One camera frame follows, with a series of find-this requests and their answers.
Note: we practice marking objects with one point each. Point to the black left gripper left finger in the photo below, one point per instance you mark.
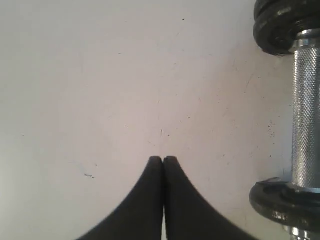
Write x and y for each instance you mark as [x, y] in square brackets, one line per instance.
[140, 215]

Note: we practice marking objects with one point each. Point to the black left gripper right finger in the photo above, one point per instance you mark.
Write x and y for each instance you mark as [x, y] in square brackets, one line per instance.
[188, 216]

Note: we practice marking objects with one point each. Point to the chrome threaded dumbbell bar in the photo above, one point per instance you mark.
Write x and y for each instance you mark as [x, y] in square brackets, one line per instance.
[306, 112]

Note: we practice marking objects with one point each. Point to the black weight plate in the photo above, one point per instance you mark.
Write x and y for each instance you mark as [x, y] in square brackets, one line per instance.
[294, 9]
[296, 209]
[276, 35]

